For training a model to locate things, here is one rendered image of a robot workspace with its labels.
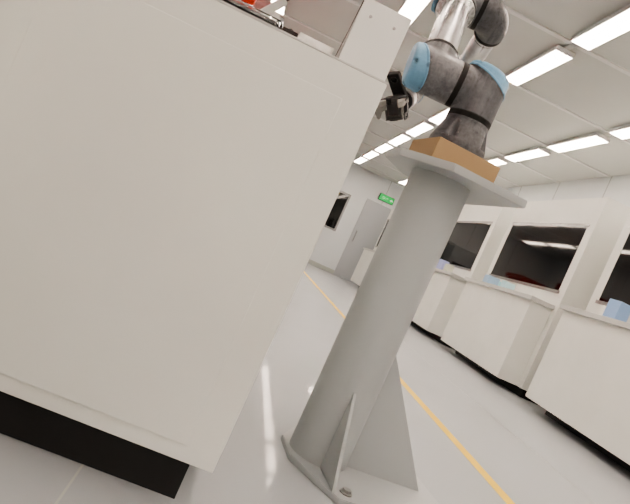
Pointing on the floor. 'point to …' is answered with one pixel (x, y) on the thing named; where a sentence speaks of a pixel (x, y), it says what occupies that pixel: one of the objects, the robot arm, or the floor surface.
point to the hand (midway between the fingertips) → (385, 105)
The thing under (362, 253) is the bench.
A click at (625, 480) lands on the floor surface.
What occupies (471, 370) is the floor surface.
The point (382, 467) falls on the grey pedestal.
